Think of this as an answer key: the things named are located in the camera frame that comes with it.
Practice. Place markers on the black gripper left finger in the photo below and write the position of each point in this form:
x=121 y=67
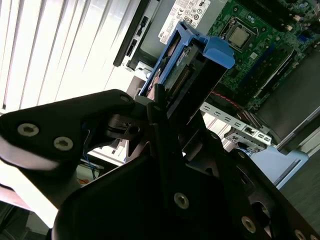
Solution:
x=62 y=120

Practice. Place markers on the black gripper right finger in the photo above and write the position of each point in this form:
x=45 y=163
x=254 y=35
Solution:
x=250 y=180

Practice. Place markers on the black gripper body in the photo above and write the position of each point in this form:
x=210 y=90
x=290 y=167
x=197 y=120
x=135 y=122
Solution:
x=112 y=212

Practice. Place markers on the hard disk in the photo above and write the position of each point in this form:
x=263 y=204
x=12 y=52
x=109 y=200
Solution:
x=217 y=50

